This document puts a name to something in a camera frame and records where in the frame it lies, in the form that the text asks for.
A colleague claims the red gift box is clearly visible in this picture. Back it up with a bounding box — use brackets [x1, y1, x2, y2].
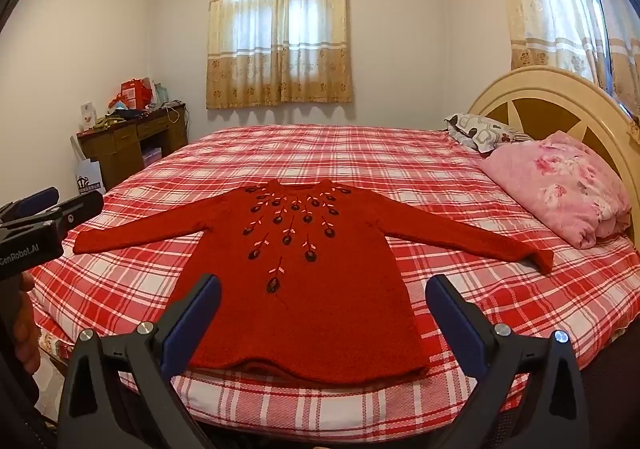
[117, 79, 153, 110]

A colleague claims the grey patterned pillow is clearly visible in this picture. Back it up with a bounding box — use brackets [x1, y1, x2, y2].
[445, 113, 536, 154]

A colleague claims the red embroidered knit sweater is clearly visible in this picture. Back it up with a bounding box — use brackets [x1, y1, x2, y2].
[73, 180, 555, 386]

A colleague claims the brown wooden desk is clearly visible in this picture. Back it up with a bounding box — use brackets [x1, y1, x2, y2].
[77, 103, 190, 190]

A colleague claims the beige floral side curtain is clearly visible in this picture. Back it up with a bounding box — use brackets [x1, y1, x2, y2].
[492, 0, 640, 104]

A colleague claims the red plaid bed sheet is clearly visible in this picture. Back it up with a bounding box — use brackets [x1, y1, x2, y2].
[27, 124, 640, 440]

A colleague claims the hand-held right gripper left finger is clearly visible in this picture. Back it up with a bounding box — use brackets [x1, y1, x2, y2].
[57, 273, 223, 449]

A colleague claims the white shopping bag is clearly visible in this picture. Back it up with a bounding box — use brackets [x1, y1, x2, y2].
[70, 134, 107, 197]

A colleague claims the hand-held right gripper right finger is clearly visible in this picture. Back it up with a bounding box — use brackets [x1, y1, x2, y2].
[425, 274, 591, 449]

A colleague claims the person's left hand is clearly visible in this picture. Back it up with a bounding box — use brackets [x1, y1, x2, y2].
[12, 273, 42, 376]

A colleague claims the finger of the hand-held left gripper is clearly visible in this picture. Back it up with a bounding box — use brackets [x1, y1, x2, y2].
[50, 191, 105, 235]
[0, 186, 60, 225]

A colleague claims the cream wooden headboard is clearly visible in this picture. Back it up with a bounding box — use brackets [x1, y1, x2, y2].
[467, 66, 640, 250]

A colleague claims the beige floral window curtain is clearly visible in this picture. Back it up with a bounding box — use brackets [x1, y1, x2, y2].
[206, 0, 353, 110]

